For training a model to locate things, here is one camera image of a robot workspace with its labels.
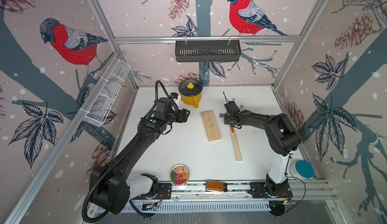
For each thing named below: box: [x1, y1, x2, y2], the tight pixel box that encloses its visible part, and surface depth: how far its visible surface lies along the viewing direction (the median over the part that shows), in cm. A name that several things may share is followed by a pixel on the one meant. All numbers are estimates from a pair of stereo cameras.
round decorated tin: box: [170, 163, 190, 187], surface depth 77 cm
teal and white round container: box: [289, 159, 315, 181], surface depth 76 cm
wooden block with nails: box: [201, 110, 222, 142], surface depth 96 cm
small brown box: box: [205, 180, 228, 193], surface depth 74 cm
